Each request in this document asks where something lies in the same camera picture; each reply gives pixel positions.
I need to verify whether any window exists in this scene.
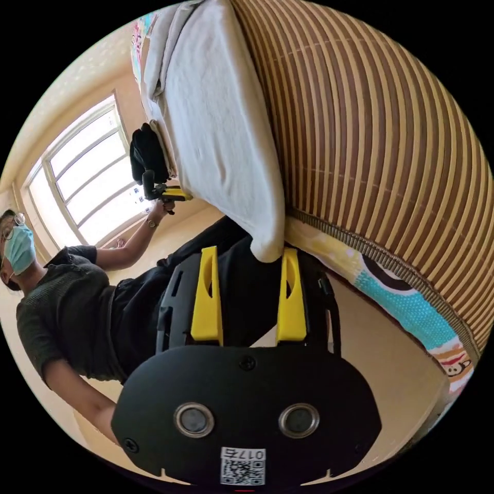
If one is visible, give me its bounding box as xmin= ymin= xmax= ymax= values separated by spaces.
xmin=23 ymin=91 xmax=156 ymax=248

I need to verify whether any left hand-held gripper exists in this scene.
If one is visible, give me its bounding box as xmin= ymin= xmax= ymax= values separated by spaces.
xmin=152 ymin=183 xmax=194 ymax=216

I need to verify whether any person's right forearm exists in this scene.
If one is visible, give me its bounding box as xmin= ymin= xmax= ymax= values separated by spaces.
xmin=43 ymin=361 xmax=121 ymax=445

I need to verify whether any white long sleeve shirt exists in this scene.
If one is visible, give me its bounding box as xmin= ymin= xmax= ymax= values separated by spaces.
xmin=140 ymin=0 xmax=288 ymax=264

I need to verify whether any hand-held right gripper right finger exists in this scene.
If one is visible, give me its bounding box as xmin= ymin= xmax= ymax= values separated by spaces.
xmin=275 ymin=248 xmax=308 ymax=346

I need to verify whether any bed with striped woven mat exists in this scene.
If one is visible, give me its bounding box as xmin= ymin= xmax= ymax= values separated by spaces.
xmin=129 ymin=0 xmax=489 ymax=410

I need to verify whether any person's left forearm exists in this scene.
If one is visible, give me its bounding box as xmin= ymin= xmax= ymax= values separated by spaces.
xmin=95 ymin=217 xmax=160 ymax=271

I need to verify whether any person's left hand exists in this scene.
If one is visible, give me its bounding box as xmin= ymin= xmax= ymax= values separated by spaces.
xmin=148 ymin=200 xmax=175 ymax=228

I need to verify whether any person's body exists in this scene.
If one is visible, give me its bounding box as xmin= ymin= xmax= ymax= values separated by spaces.
xmin=0 ymin=208 xmax=333 ymax=387

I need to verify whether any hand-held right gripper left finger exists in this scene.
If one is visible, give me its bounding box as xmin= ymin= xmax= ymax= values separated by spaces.
xmin=190 ymin=246 xmax=224 ymax=346

